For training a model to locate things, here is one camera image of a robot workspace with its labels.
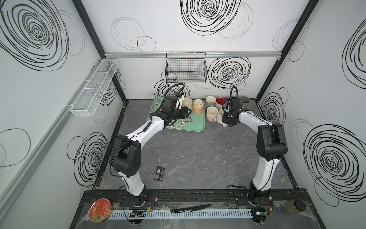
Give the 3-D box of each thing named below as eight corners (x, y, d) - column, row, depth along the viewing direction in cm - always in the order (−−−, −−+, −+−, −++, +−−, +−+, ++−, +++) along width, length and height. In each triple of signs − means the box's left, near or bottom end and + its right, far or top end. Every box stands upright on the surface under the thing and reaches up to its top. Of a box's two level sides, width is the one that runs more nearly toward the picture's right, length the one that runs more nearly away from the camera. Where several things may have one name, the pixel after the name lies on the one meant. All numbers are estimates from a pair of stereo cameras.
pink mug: (206, 125, 105) (208, 117, 98) (205, 113, 113) (206, 106, 106) (217, 125, 105) (219, 117, 98) (215, 114, 113) (217, 106, 106)
